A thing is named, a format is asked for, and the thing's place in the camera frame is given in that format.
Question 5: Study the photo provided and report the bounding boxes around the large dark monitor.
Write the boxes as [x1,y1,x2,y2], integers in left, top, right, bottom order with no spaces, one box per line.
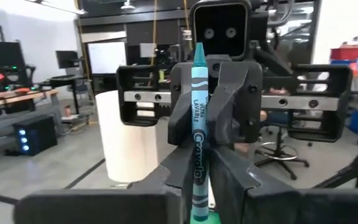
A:
[0,40,27,75]

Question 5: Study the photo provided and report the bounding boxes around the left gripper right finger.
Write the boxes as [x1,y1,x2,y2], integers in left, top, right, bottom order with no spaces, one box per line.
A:
[208,145,358,224]

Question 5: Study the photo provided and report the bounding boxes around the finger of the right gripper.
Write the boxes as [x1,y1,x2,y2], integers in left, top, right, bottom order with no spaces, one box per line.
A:
[208,60,264,146]
[167,60,195,147]

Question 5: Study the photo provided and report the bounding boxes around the blue crayon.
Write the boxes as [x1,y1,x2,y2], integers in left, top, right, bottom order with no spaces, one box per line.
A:
[190,42,211,223]

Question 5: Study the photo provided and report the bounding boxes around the small dark monitor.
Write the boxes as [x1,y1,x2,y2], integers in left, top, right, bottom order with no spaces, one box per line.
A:
[55,50,81,70]

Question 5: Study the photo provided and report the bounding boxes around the yellow hanging cable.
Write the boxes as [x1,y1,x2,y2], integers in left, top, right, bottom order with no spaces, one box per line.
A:
[149,0,158,67]
[182,0,195,50]

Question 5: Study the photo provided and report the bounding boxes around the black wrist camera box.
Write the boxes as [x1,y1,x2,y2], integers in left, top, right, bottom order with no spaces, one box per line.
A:
[190,0,254,62]

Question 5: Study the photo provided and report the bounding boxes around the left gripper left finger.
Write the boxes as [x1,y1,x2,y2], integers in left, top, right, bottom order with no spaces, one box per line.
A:
[13,145,195,224]

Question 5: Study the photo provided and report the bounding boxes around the white shade wooden base lamp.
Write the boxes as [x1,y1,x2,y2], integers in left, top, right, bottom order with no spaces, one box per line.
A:
[94,89,174,184]

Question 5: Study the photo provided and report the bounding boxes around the black stool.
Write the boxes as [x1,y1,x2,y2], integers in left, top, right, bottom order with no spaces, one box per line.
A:
[254,118,311,182]

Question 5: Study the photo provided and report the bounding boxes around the person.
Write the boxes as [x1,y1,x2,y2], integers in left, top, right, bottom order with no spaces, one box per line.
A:
[259,86,292,127]

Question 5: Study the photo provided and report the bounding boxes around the black desk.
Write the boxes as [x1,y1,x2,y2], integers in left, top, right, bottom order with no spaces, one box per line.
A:
[37,73,87,115]

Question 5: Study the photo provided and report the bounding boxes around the blue storage bin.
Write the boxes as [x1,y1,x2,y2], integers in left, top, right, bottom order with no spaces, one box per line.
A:
[329,58,358,68]

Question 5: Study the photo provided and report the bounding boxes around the red storage bin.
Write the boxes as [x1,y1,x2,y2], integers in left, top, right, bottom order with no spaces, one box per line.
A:
[329,46,358,62]

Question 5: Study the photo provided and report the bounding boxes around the white board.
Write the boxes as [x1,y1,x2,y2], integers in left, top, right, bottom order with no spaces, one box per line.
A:
[87,40,127,75]

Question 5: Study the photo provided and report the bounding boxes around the black computer tower blue lights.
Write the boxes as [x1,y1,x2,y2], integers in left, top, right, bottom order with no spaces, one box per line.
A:
[12,114,58,157]

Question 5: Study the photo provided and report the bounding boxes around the wooden desk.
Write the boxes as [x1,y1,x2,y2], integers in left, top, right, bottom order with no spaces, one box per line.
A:
[0,88,62,164]

